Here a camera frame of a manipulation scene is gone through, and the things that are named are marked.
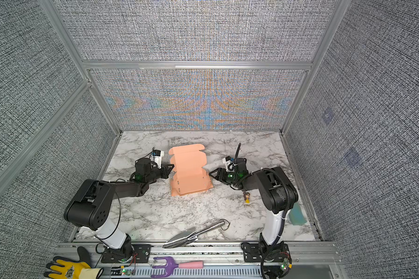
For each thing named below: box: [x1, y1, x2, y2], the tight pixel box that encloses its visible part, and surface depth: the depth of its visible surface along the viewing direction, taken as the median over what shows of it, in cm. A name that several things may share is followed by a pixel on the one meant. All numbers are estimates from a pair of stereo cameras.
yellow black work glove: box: [43, 246, 104, 279], surface depth 70 cm
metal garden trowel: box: [162, 220, 225, 249], surface depth 79 cm
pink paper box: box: [168, 144, 214, 197], surface depth 97 cm
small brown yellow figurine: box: [242, 191, 251, 205], surface depth 90 cm
